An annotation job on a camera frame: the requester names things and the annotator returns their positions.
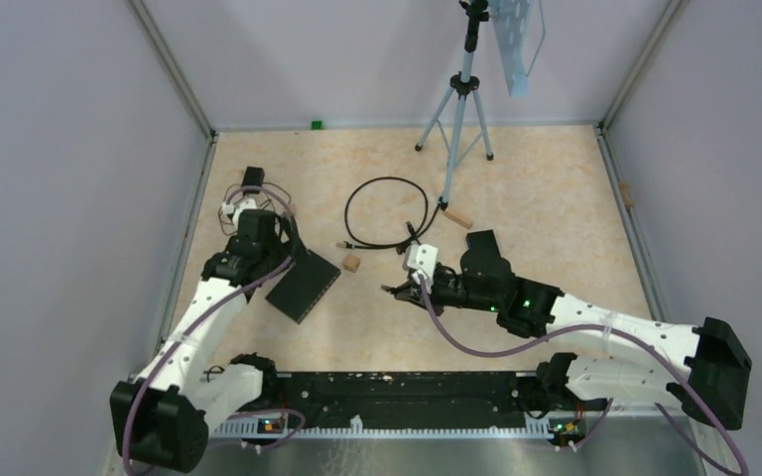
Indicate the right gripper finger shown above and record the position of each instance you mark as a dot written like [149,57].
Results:
[414,299]
[410,288]

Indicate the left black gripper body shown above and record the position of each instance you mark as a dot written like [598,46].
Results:
[275,252]

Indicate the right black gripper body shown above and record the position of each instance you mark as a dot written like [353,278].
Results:
[450,290]

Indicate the black power adapter with cord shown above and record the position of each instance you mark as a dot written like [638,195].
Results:
[235,200]

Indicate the black network switch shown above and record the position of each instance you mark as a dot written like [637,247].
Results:
[302,287]

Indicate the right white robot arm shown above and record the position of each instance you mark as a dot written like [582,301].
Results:
[702,369]

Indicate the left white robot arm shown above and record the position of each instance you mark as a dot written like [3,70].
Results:
[165,414]

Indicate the long wooden block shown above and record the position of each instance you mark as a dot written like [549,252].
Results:
[458,218]

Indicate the perforated white panel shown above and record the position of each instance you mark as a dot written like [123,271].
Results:
[520,30]

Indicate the wooden cube near switch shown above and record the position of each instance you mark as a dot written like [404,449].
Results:
[351,263]

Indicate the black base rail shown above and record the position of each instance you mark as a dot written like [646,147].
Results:
[414,400]

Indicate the wooden block on frame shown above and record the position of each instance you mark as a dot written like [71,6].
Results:
[625,195]

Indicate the silver camera tripod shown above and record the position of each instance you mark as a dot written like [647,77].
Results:
[461,86]

